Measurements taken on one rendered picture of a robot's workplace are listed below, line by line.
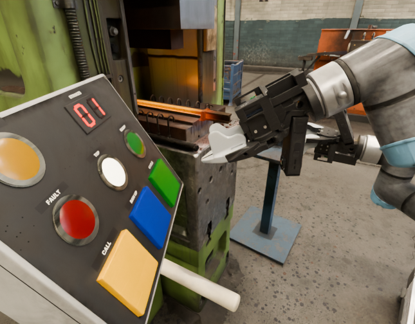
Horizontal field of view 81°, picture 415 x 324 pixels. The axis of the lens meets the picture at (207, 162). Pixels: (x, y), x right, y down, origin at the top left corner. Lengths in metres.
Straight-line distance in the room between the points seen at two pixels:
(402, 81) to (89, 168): 0.43
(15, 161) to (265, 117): 0.31
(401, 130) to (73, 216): 0.44
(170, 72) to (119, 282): 1.04
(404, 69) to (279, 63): 8.14
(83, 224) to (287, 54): 8.31
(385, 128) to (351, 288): 1.37
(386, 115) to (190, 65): 0.88
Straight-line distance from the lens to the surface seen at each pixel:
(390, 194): 0.82
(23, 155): 0.30
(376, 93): 0.43
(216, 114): 0.87
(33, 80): 0.70
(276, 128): 0.40
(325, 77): 0.41
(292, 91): 0.40
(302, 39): 8.40
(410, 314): 1.47
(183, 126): 0.84
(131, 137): 0.46
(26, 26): 0.67
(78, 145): 0.36
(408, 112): 0.44
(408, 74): 0.44
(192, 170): 0.82
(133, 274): 0.34
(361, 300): 1.71
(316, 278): 1.70
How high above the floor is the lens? 1.28
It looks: 29 degrees down
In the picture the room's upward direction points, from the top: straight up
